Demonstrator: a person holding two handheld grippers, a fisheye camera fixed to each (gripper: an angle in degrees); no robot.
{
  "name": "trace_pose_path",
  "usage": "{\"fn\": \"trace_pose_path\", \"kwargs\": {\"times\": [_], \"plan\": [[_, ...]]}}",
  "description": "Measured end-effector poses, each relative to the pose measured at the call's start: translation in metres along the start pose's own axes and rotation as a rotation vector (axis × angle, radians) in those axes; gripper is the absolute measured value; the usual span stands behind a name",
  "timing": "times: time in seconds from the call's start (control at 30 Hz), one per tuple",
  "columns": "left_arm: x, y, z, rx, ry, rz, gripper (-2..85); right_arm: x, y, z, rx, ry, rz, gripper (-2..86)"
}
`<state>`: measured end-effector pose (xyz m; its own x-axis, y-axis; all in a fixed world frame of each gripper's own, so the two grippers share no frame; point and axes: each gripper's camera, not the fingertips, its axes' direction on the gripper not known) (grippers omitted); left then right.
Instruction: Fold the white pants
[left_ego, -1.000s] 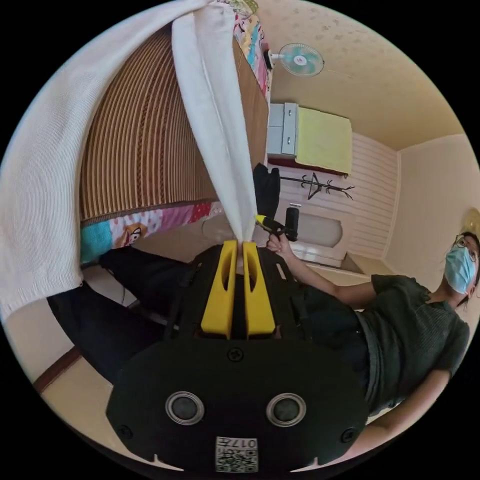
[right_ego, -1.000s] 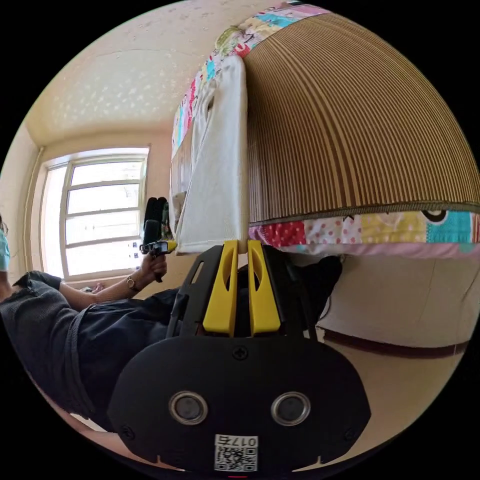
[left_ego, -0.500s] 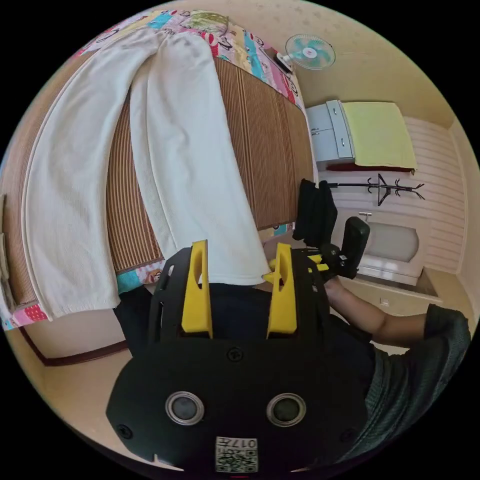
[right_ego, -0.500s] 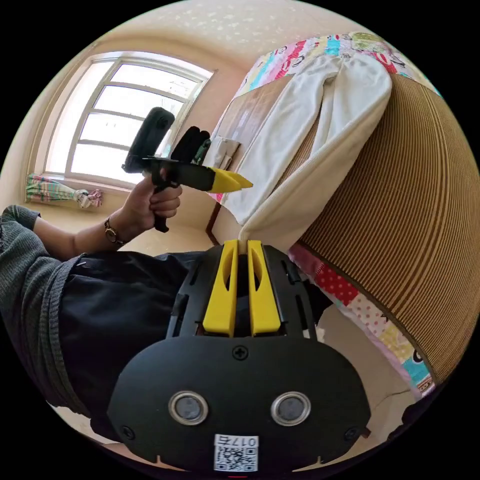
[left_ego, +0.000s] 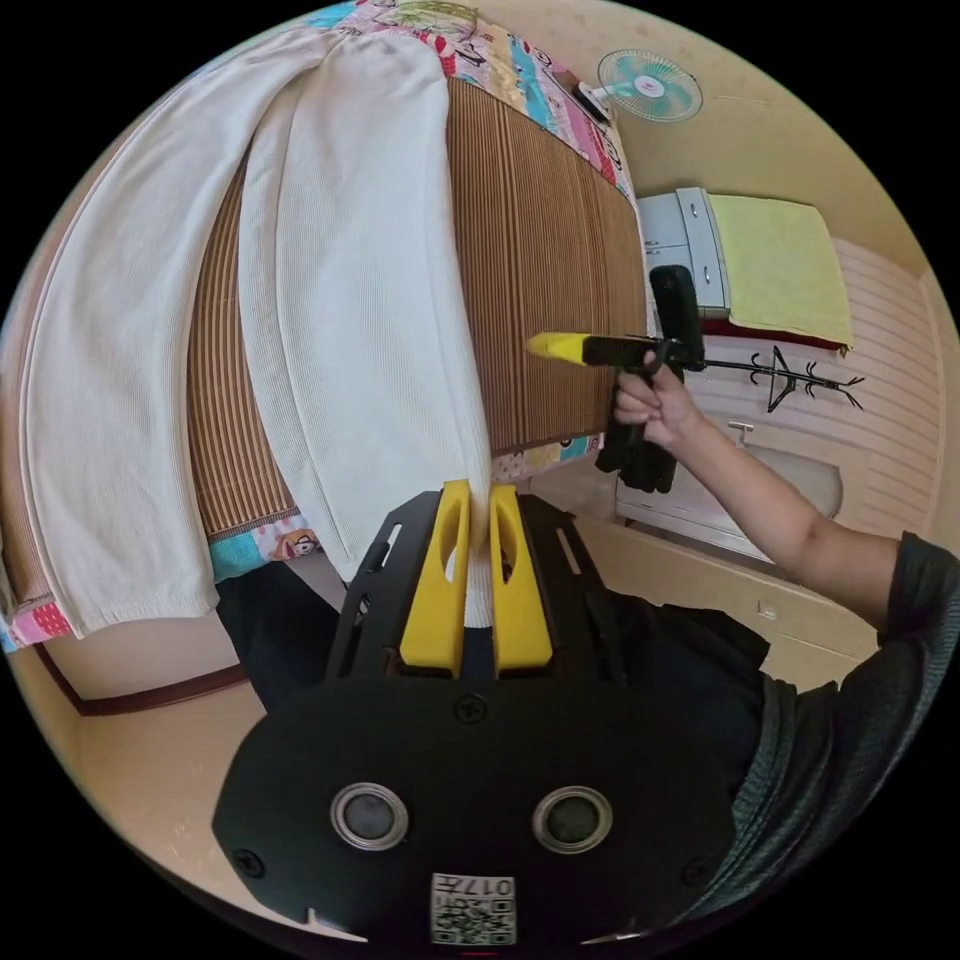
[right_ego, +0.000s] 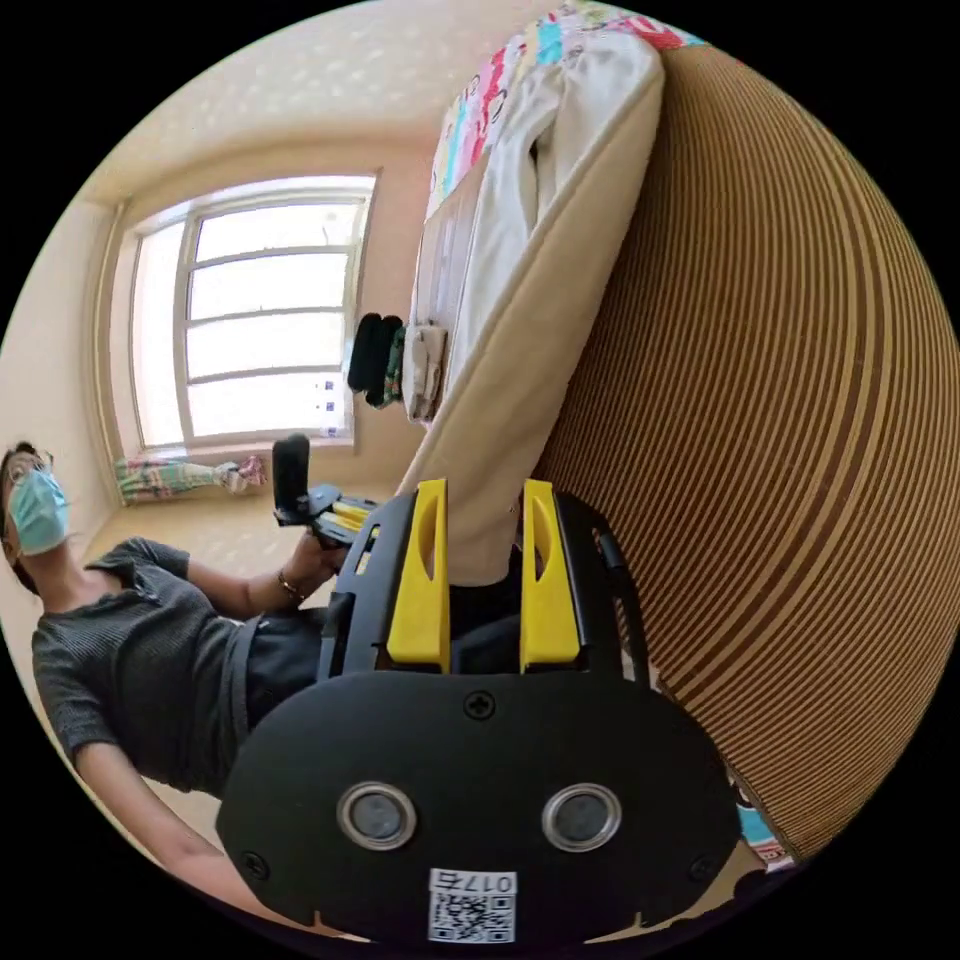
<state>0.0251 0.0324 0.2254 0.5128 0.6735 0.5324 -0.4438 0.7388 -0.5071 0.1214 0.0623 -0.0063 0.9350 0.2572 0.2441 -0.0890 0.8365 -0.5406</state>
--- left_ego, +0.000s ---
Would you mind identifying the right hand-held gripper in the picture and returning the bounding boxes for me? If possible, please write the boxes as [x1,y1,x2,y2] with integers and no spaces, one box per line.
[527,332,685,495]

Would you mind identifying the person's right forearm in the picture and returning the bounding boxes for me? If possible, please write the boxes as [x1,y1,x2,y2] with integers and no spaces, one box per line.
[659,408,906,633]

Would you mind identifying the person's body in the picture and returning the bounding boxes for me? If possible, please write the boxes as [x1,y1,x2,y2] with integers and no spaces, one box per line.
[215,491,960,928]

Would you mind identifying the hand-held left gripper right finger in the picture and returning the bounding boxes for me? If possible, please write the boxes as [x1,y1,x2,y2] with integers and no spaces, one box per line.
[489,484,554,673]

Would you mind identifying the grey cupboard with yellow towel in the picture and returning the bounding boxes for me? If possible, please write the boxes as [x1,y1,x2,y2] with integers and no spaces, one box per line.
[636,187,857,356]

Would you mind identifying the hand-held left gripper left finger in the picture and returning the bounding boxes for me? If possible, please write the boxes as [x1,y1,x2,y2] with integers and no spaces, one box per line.
[399,482,471,670]

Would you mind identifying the person's right hand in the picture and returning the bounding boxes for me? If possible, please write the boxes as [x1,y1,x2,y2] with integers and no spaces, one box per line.
[613,368,708,450]

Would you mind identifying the teal wall fan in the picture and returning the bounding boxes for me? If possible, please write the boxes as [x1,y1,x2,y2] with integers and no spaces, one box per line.
[573,48,706,121]

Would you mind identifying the black coat rack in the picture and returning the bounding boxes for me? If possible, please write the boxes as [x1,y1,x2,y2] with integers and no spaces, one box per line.
[703,345,866,415]

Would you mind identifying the bed with woven mat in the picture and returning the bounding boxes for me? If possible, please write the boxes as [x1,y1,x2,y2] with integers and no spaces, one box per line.
[0,0,651,655]

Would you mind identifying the white pants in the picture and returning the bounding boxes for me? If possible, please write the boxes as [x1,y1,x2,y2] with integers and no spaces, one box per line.
[18,29,497,639]

